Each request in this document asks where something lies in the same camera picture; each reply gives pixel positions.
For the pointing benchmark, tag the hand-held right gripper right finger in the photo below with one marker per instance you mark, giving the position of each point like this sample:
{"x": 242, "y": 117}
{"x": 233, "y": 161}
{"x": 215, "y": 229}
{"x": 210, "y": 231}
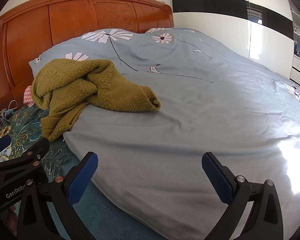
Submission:
{"x": 217, "y": 180}

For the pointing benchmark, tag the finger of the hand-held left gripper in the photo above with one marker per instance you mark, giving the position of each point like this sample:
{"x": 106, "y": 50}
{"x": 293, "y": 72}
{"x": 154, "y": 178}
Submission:
{"x": 37, "y": 148}
{"x": 0, "y": 144}

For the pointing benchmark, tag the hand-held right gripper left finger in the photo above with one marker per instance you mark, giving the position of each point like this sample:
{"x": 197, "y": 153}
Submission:
{"x": 82, "y": 177}

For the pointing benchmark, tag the mustard yellow fluffy blanket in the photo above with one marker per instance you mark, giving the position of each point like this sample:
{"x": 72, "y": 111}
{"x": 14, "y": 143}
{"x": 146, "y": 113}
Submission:
{"x": 102, "y": 85}

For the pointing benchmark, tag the person's left hand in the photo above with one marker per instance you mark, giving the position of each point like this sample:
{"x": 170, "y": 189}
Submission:
{"x": 11, "y": 220}

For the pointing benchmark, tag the dark patterned cloth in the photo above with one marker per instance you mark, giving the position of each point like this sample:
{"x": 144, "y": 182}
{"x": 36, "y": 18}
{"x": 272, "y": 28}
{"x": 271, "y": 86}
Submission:
{"x": 2, "y": 116}

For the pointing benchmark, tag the teal floral bed sheet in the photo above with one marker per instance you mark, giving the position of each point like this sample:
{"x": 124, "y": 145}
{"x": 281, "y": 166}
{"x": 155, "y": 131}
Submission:
{"x": 110, "y": 215}

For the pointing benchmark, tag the pink chevron cloth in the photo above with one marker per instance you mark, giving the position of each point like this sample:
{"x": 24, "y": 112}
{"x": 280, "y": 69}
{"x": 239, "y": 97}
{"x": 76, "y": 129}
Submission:
{"x": 28, "y": 96}

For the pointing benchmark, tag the light blue floral duvet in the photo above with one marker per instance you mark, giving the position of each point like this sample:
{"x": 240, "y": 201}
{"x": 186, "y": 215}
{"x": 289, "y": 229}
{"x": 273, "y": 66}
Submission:
{"x": 190, "y": 105}

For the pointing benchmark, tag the wooden headboard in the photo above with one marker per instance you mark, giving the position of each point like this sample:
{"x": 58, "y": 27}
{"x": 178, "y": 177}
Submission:
{"x": 65, "y": 22}

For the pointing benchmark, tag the blue item on shelf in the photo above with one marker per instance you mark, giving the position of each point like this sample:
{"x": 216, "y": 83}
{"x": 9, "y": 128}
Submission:
{"x": 298, "y": 50}

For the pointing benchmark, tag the white wardrobe with black stripe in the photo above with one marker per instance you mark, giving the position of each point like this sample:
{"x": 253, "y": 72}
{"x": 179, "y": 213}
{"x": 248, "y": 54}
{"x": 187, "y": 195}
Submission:
{"x": 215, "y": 22}

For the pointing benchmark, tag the white item on shelf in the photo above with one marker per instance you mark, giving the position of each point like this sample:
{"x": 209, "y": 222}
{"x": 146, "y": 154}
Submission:
{"x": 298, "y": 30}

